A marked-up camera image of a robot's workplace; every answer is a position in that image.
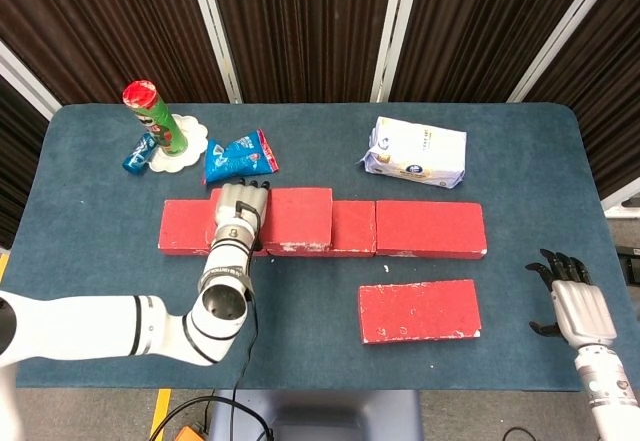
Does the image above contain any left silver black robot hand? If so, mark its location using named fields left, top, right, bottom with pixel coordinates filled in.
left=214, top=177, right=274, bottom=235

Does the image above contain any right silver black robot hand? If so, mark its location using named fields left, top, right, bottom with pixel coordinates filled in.
left=524, top=248, right=619, bottom=348

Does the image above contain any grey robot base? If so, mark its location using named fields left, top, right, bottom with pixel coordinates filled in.
left=207, top=389, right=424, bottom=441

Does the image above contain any blue Oreo snack bag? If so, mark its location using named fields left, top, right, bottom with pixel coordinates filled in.
left=201, top=128, right=280, bottom=186

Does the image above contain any black equipment box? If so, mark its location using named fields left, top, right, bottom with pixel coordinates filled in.
left=614, top=244, right=640, bottom=285

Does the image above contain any white scalloped doily plate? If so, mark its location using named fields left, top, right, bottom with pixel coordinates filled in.
left=147, top=113, right=209, bottom=175

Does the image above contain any small blue snack tube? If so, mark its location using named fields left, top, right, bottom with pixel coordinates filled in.
left=121, top=132, right=158, bottom=176

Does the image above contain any green Pringles can red lid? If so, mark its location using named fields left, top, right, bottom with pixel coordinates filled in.
left=121, top=79, right=191, bottom=157

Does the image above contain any white partition foot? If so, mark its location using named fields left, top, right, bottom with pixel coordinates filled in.
left=602, top=193, right=640, bottom=220

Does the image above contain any blue felt table cover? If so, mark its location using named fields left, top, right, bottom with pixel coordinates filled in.
left=0, top=102, right=615, bottom=393

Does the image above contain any dark brown ribbed partition panel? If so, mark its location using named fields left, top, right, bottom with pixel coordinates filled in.
left=519, top=0, right=640, bottom=201
left=388, top=0, right=604, bottom=105
left=205, top=0, right=401, bottom=105
left=0, top=0, right=232, bottom=107
left=0, top=73, right=51, bottom=251

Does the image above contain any white tissue pack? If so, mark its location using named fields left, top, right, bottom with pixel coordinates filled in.
left=355, top=115, right=468, bottom=190

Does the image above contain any orange device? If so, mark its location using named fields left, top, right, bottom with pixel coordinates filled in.
left=175, top=424, right=211, bottom=441

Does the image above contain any black floor cable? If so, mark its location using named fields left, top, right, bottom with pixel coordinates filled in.
left=499, top=426, right=539, bottom=441

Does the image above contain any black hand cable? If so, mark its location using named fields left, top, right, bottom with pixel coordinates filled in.
left=148, top=201, right=275, bottom=441

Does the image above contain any white partition frame post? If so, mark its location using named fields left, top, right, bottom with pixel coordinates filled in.
left=369, top=0, right=425, bottom=104
left=0, top=40, right=62, bottom=121
left=184, top=0, right=245, bottom=105
left=506, top=0, right=629, bottom=104

